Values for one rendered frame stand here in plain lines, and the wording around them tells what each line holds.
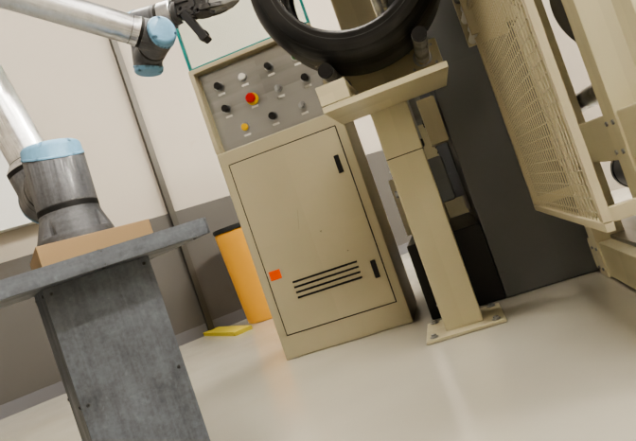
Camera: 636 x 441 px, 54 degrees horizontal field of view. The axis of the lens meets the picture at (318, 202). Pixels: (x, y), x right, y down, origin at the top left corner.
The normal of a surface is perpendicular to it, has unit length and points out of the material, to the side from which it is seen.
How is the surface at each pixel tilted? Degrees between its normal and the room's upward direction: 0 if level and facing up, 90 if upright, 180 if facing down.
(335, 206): 90
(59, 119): 90
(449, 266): 90
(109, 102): 90
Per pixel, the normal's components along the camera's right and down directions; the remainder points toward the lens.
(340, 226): -0.18, 0.04
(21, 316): 0.46, -0.18
